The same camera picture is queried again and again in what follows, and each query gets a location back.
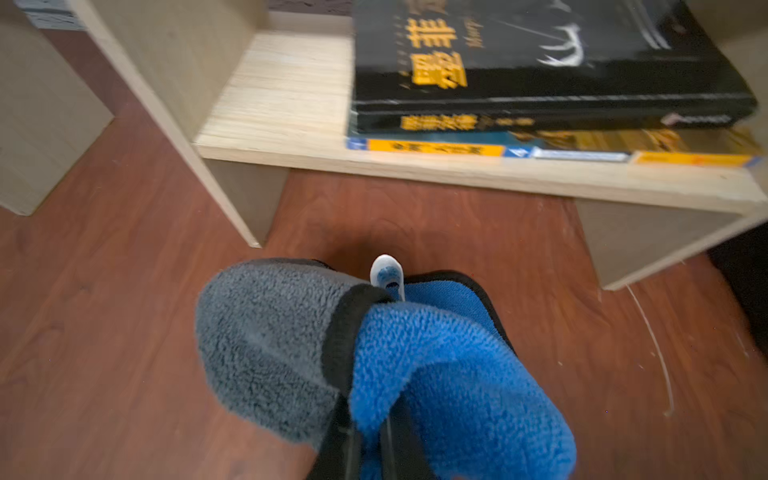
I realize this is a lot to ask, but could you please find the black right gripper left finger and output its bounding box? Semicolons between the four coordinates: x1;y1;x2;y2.
305;396;363;480

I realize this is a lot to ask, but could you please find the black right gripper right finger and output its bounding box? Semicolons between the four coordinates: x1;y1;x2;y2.
379;407;436;480

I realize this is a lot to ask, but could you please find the blue and grey cleaning cloth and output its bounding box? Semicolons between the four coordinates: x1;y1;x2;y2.
195;256;577;479

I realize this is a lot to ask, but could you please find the light wooden bookshelf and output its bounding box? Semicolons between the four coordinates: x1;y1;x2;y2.
0;0;768;292

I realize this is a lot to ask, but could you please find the yellow and blue book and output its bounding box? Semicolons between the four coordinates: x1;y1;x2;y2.
346;129;764;168

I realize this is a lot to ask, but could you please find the black book with yellow title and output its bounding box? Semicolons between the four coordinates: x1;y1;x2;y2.
350;1;758;133

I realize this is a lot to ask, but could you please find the black toolbox with grey latches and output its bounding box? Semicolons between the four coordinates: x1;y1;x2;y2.
708;223;768;358

